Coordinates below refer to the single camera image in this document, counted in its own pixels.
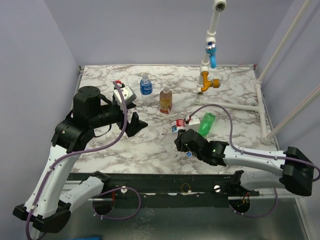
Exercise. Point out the white PVC pipe frame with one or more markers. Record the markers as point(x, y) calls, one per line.
point(217, 8)

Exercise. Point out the white diagonal pole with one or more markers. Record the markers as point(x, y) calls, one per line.
point(284, 39)

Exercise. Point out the white blue Pocari cap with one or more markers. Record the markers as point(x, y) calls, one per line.
point(189, 154)

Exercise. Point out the gold red label bottle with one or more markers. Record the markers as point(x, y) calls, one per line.
point(165, 100)

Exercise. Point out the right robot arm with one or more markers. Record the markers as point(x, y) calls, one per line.
point(289, 170)

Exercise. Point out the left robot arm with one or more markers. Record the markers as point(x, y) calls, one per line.
point(48, 209)

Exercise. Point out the clear bottle red cap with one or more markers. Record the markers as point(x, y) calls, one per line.
point(177, 125)

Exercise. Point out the blue pipe valve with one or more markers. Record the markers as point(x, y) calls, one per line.
point(210, 49)

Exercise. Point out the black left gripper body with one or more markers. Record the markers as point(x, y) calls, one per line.
point(118, 115)

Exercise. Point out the blue label Pocari bottle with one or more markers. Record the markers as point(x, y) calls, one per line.
point(146, 87)

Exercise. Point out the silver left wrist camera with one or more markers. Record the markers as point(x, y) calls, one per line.
point(127, 92)

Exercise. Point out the orange pipe valve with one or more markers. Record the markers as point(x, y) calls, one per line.
point(215, 83)

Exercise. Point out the green plastic bottle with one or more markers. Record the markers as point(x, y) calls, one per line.
point(206, 124)

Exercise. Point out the black mounting rail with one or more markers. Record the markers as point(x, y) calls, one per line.
point(171, 190)

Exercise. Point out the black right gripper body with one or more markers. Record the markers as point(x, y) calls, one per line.
point(184, 139)

